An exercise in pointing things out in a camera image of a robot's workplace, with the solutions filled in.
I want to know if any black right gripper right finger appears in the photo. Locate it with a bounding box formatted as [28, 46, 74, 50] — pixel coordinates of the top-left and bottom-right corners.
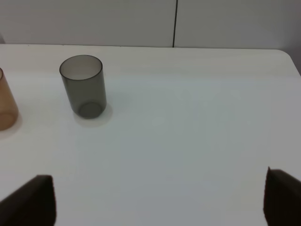
[263, 168, 301, 226]

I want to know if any grey translucent cup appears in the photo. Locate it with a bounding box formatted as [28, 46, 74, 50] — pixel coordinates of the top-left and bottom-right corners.
[59, 55, 107, 119]

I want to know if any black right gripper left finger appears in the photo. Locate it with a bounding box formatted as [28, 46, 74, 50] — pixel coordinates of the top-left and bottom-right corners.
[0, 175, 56, 226]

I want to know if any orange translucent cup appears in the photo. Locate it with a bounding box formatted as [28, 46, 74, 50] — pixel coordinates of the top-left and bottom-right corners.
[0, 69, 19, 131]

